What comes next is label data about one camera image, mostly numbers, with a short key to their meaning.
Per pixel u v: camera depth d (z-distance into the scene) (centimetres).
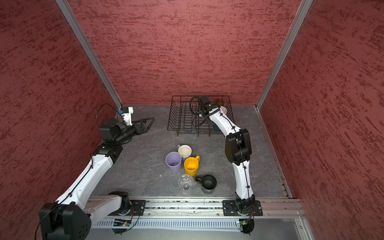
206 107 70
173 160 84
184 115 109
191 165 87
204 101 78
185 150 89
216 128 98
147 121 73
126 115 67
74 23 76
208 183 81
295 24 76
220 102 113
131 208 73
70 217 38
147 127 67
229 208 73
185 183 81
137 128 66
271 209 76
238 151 56
